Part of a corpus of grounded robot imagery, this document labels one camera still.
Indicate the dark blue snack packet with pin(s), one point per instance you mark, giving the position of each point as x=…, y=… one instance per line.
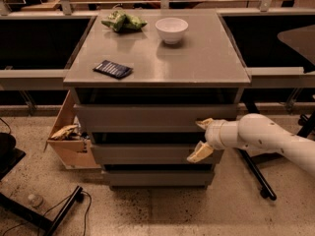
x=113, y=70

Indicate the grey bottom drawer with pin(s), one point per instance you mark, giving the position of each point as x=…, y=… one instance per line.
x=124, y=179

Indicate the clear plastic bottle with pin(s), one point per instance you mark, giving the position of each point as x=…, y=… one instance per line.
x=35, y=200

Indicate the black stand leg left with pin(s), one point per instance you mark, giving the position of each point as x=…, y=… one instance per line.
x=7, y=162

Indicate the grey drawer cabinet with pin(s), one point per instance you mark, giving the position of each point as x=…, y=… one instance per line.
x=202, y=69

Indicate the grey top drawer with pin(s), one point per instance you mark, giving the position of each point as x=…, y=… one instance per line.
x=149, y=118

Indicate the grey middle drawer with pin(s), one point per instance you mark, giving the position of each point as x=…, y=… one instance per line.
x=141, y=154

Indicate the black stand leg right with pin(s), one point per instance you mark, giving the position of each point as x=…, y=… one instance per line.
x=303, y=124

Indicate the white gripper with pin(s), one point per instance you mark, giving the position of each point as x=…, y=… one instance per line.
x=214, y=135

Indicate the wooden side box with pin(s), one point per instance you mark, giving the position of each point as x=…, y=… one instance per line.
x=74, y=154

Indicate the black stand leg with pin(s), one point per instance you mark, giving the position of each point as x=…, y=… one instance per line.
x=303, y=124
x=7, y=162

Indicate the white bowl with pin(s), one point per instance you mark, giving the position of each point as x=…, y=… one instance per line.
x=171, y=30

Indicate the grey drawer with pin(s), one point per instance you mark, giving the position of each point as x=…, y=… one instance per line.
x=124, y=179
x=141, y=154
x=149, y=118

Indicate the yellow crumpled bag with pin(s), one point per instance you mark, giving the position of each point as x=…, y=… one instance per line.
x=64, y=132

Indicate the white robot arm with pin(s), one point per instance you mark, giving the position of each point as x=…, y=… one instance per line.
x=254, y=131

